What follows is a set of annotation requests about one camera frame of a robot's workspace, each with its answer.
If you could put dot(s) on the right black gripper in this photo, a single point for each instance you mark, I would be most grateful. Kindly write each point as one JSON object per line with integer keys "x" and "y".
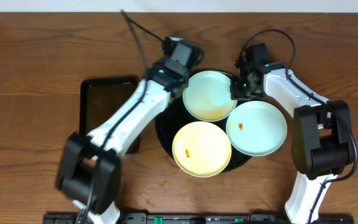
{"x": 235, "y": 94}

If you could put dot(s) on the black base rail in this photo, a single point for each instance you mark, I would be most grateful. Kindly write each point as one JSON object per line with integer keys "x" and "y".
{"x": 142, "y": 218}

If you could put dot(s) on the light blue plate top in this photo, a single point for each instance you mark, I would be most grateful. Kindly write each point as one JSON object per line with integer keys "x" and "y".
{"x": 208, "y": 96}

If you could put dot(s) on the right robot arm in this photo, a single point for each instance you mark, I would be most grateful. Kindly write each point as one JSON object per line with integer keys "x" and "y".
{"x": 322, "y": 141}

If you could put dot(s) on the black rectangular water tray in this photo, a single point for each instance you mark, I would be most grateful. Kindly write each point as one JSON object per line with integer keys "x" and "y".
{"x": 100, "y": 98}

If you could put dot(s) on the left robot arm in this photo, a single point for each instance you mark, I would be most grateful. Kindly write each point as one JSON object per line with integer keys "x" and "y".
{"x": 90, "y": 167}

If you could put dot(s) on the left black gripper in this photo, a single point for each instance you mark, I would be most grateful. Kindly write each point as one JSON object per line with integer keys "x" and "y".
{"x": 173, "y": 86}

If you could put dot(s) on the light blue plate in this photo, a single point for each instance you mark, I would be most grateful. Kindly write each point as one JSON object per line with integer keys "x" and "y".
{"x": 208, "y": 96}
{"x": 256, "y": 128}

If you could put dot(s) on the yellow plate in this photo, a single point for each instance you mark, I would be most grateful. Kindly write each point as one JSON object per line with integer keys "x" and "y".
{"x": 201, "y": 149}

